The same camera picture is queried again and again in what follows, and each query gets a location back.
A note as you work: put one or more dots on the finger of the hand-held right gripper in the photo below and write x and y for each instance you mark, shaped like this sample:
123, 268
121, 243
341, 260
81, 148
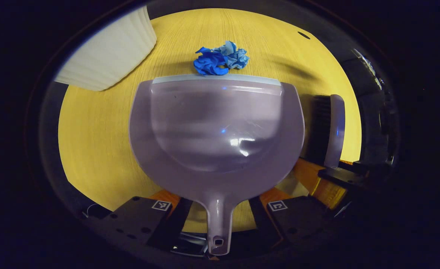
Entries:
339, 177

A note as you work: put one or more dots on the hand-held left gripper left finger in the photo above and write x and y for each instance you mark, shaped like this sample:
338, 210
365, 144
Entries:
171, 224

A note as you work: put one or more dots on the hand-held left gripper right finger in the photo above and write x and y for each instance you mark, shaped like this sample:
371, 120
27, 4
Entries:
298, 220

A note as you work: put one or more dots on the small pink broom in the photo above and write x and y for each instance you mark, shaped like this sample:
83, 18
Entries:
335, 127

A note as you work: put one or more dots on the pink plastic dustpan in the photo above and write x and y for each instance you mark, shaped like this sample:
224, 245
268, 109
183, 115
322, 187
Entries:
212, 123

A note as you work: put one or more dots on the blue paper trash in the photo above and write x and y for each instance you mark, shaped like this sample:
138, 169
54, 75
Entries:
216, 59

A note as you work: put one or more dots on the white ribbed garbage bin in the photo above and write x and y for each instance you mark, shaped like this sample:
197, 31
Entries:
111, 52

